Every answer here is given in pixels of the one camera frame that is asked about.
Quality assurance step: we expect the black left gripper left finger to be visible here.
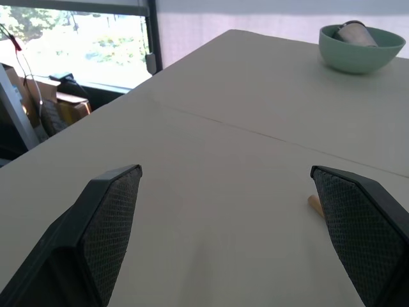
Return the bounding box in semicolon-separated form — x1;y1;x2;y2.
0;164;143;307

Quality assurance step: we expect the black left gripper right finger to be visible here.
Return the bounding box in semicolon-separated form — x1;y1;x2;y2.
310;165;409;307

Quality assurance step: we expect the brown cardboard box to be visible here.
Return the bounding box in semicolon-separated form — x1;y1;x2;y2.
6;65;93;135

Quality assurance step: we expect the grey metal rack leg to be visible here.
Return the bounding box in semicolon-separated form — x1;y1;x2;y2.
0;62;40;151

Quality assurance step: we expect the small black device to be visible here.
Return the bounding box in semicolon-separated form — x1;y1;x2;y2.
48;72;75;82

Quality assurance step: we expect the mint green ceramic bowl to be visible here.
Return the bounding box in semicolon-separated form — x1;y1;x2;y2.
318;24;406;75

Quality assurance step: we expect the grey metal cup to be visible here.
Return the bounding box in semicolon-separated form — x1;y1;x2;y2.
332;20;379;48

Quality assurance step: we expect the light wooden utensil handle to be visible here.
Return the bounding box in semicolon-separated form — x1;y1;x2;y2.
307;195;325;219

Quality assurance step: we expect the white cable with red clip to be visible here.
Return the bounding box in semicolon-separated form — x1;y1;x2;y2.
0;24;44;121

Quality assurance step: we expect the dark window frame post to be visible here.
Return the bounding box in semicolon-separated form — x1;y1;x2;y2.
140;0;164;75

